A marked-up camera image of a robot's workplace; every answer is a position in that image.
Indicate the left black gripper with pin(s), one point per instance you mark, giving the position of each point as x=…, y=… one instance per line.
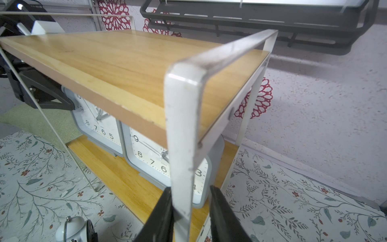
x=40, y=88

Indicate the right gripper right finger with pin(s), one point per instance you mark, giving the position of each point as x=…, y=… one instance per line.
x=225, y=227

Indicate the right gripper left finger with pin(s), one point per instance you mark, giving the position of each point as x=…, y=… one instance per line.
x=159, y=226

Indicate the grey square alarm clock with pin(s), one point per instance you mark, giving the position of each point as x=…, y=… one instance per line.
x=152, y=162

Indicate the grey square clock face-down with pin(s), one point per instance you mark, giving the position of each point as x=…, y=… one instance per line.
x=97, y=125

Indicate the wooden white-framed two-tier shelf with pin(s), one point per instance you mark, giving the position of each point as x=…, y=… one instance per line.
x=181, y=93

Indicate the green pillow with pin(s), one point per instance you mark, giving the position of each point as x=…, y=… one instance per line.
x=62, y=128

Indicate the white twin-bell clock upper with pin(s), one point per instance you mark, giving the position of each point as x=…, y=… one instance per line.
x=76, y=229

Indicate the dark grey wall shelf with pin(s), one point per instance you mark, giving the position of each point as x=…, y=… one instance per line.
x=330, y=27

